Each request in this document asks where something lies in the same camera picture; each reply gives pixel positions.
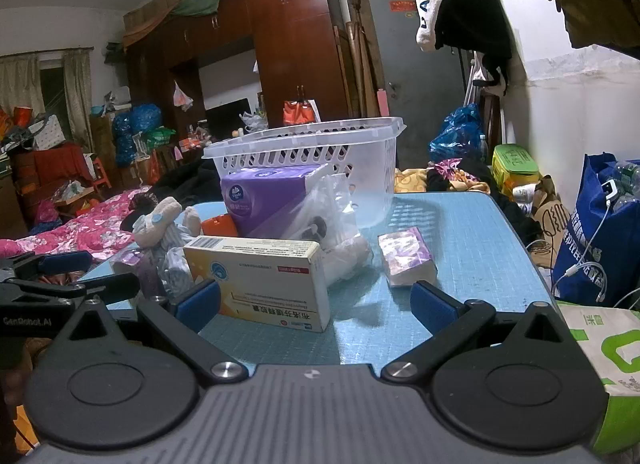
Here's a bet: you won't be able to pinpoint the white plastic basket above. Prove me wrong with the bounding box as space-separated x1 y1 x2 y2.
201 117 408 230

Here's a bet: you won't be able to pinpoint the large blue plastic bag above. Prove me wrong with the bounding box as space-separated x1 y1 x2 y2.
112 103 163 167

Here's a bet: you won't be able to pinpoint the black clothing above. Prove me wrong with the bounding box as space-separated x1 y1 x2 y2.
150 159 223 205

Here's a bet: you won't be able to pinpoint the red plastic stool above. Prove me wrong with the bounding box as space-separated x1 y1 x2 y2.
91 157 112 190

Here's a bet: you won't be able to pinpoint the black television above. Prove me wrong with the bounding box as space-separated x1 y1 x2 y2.
205 98 252 141

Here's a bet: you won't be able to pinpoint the small purple tissue packet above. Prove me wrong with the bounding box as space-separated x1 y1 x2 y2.
110 247 163 300
377 227 438 289

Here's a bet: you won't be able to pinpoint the hanging white plastic bag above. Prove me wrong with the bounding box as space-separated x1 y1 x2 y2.
172 80 195 112

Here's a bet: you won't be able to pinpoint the metal folding rack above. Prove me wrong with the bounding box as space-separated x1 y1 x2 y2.
462 52 506 145

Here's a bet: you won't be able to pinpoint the purple tissue pack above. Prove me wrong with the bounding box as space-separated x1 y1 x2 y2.
220 163 331 239

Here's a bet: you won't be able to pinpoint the red cloth covered cabinet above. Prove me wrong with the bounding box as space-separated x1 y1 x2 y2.
12 141 93 195

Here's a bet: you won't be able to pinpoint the clear plastic bag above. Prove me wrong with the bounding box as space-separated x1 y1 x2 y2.
285 171 375 287

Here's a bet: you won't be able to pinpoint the brown paper bag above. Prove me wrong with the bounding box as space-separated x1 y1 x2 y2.
530 175 571 250

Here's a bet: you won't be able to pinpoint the beige curtain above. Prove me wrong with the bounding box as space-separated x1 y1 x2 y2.
62 48 95 150
0 54 41 117

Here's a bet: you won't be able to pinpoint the floral cloth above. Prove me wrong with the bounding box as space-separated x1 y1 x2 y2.
432 158 491 192

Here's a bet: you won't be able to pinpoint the pink floral blanket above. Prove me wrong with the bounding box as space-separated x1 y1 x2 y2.
0 187 153 260

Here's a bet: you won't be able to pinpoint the grey door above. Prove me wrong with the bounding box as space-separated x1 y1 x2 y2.
365 0 471 125

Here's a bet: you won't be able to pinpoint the green snack bag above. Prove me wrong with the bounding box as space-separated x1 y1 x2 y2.
142 127 177 147

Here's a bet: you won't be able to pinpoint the white cable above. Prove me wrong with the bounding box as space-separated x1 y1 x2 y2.
550 179 626 305

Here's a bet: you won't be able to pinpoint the green yellow box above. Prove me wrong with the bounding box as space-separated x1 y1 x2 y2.
491 144 542 195

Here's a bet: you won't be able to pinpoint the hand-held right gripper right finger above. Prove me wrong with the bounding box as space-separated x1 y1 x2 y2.
381 280 583 385

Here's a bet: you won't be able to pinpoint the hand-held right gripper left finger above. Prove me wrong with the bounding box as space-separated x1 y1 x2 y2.
52 279 249 386

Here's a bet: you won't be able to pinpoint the dark hanging clothing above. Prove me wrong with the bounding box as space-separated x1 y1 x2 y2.
542 0 640 58

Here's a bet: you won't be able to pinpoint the white green bag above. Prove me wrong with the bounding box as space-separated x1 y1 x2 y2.
556 300 640 455

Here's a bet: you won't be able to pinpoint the plush doll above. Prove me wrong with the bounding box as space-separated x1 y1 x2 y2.
131 197 203 297

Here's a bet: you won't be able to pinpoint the blue tote bag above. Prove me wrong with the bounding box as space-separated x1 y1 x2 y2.
552 153 640 309

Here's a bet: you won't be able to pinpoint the leaning wooden boards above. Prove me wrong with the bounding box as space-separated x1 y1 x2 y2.
345 0 381 117

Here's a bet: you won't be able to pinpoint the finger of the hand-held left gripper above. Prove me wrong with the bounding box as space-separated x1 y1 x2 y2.
0 251 94 281
0 273 142 302

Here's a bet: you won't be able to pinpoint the orange gift bag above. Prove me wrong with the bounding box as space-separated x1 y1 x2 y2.
282 99 322 126

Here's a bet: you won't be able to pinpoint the yellow patterned pillow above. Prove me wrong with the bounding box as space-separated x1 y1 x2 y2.
394 167 431 193

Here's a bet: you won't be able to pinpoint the brown wooden wardrobe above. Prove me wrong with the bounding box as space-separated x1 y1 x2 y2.
122 0 351 145

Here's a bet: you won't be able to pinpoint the yellow white medicine box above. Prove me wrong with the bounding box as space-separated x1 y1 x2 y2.
182 235 331 333

